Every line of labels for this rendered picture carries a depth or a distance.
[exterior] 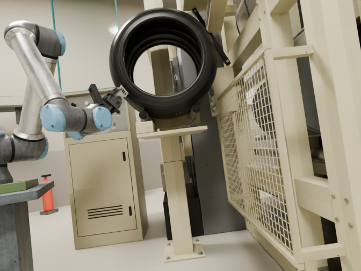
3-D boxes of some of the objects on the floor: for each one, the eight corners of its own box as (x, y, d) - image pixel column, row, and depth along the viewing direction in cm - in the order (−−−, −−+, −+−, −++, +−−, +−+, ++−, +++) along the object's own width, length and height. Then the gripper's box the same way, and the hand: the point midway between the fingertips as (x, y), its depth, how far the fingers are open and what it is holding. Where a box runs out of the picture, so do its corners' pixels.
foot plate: (165, 245, 173) (164, 242, 173) (200, 240, 174) (200, 237, 174) (163, 263, 146) (163, 259, 146) (206, 257, 147) (205, 253, 147)
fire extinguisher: (59, 209, 350) (56, 172, 353) (57, 213, 328) (53, 173, 331) (41, 213, 342) (37, 175, 344) (37, 216, 319) (34, 176, 322)
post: (173, 248, 166) (134, -83, 178) (192, 245, 166) (151, -84, 179) (173, 256, 153) (130, -101, 165) (194, 254, 153) (149, -102, 166)
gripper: (102, 123, 111) (127, 101, 126) (109, 114, 105) (134, 91, 120) (88, 111, 110) (115, 90, 124) (94, 100, 103) (121, 80, 118)
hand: (118, 88), depth 121 cm, fingers closed
